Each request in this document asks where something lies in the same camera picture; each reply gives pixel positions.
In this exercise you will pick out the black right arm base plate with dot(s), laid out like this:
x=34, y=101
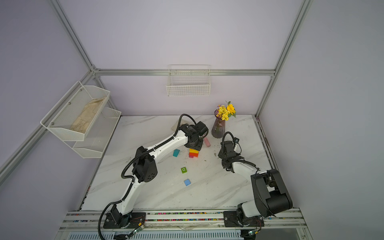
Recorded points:
x=238, y=219

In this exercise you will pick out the teal wood block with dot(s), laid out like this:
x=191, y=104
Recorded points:
x=176, y=152

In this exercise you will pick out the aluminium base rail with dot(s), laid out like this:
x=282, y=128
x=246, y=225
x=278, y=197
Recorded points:
x=183, y=220

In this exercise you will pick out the white mesh lower shelf basket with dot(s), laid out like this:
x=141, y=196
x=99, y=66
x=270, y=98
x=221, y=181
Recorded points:
x=95, y=143

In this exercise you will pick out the white mesh shelf basket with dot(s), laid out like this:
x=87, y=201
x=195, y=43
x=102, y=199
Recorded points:
x=60, y=118
x=95, y=143

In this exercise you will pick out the white wire wall basket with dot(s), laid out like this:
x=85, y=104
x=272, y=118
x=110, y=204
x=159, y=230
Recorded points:
x=188, y=80

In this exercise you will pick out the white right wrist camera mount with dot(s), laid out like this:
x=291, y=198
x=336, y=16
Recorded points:
x=237, y=142

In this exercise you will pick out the red orange block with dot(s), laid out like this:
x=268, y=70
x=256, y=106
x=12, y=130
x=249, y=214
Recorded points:
x=194, y=151

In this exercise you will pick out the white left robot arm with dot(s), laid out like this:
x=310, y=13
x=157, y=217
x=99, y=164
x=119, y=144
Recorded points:
x=143, y=167

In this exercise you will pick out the light blue wood block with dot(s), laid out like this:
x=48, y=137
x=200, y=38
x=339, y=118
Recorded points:
x=187, y=182

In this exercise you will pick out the beige glove in basket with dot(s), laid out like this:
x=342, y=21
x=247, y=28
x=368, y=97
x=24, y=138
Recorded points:
x=83, y=121

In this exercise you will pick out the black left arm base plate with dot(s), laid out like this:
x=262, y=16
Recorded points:
x=129, y=221

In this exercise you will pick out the white mesh upper shelf basket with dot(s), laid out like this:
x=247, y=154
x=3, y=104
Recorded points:
x=60, y=118

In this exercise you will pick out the beige dirty cloth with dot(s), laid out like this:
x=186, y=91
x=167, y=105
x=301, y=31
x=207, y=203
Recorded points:
x=176, y=126

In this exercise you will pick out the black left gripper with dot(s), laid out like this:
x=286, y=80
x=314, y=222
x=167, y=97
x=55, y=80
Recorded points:
x=199, y=147

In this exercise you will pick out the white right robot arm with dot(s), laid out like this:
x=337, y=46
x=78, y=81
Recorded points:
x=270, y=193

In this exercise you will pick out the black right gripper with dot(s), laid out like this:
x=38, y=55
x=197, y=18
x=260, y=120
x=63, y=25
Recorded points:
x=220, y=154

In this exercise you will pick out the purple glass vase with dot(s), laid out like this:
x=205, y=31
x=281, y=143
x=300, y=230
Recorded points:
x=219, y=126

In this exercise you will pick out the yellow flower bouquet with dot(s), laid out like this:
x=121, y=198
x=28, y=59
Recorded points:
x=224, y=112

